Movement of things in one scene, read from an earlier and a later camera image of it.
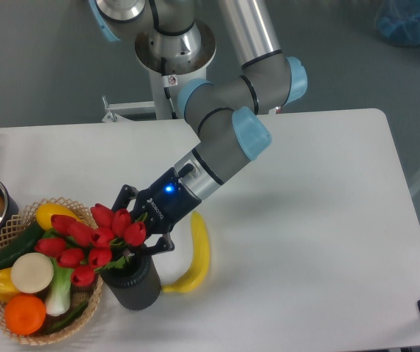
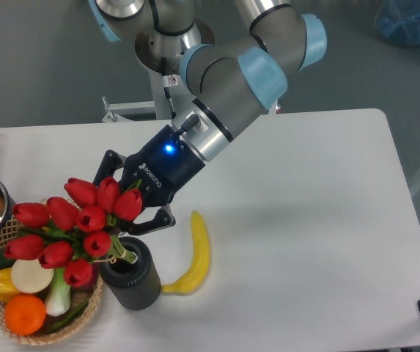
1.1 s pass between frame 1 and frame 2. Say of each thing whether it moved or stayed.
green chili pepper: stayed
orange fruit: stayed
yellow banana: stayed
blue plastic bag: stayed
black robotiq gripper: moved
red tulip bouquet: moved
